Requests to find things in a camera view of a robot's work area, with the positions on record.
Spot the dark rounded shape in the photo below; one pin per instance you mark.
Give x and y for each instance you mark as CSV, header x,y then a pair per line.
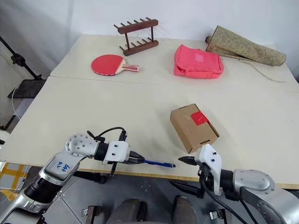
x,y
185,210
128,211

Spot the black rod under left gripper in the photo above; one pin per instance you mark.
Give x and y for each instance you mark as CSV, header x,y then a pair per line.
x,y
113,169

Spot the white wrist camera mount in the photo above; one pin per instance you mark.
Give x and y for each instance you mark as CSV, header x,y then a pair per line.
x,y
116,149
210,158

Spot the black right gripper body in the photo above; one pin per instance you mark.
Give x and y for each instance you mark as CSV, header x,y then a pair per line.
x,y
193,161

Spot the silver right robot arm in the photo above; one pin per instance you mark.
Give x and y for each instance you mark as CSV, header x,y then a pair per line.
x,y
252,182

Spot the black stand base plate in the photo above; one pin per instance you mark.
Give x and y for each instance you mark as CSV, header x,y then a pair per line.
x,y
28,88

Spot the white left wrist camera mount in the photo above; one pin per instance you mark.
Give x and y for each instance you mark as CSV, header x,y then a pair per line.
x,y
116,149

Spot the metal caster bracket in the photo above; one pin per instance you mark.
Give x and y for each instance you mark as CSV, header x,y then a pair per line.
x,y
92,214
220,215

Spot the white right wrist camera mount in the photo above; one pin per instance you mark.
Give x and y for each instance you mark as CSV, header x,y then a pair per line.
x,y
210,158

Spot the rolled patterned beige mat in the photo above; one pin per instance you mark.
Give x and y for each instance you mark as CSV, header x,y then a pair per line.
x,y
245,47

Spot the dark wooden peg rack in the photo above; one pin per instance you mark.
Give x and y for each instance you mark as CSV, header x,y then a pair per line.
x,y
137,25

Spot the pink fabric bag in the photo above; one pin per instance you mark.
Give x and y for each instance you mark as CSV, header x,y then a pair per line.
x,y
197,61

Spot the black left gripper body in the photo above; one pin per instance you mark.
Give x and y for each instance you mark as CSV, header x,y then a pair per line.
x,y
132,158

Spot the blue pen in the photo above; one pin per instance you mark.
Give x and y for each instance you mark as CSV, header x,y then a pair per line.
x,y
158,163

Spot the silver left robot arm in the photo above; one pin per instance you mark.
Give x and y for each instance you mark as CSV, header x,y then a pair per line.
x,y
77,147

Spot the red table tennis paddle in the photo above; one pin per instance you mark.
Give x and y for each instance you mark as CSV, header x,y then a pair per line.
x,y
105,64

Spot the brown cardboard box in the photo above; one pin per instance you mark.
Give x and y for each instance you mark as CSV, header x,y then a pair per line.
x,y
191,135

